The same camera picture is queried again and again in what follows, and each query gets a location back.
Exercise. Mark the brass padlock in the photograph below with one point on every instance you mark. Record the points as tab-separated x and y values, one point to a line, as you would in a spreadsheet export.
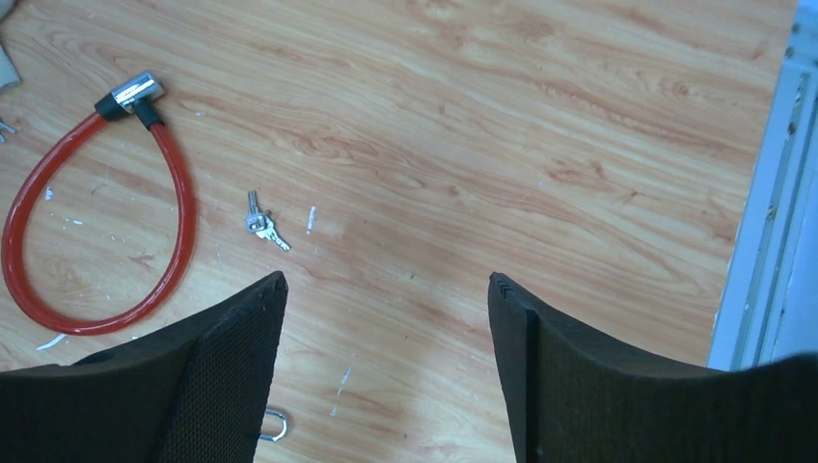
275	426

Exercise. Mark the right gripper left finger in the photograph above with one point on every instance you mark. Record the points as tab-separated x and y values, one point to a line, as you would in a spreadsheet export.
193	391

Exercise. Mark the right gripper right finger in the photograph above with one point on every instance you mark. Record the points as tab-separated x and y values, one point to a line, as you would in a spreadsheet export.
576	394

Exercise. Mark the beige cloth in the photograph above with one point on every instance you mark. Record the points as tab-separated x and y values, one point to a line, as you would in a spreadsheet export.
9	74

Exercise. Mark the silver key with ring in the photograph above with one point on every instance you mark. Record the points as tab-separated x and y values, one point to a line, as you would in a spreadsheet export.
261	224

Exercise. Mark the small padlock keys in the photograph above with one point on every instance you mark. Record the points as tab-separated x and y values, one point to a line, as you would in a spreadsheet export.
5	130

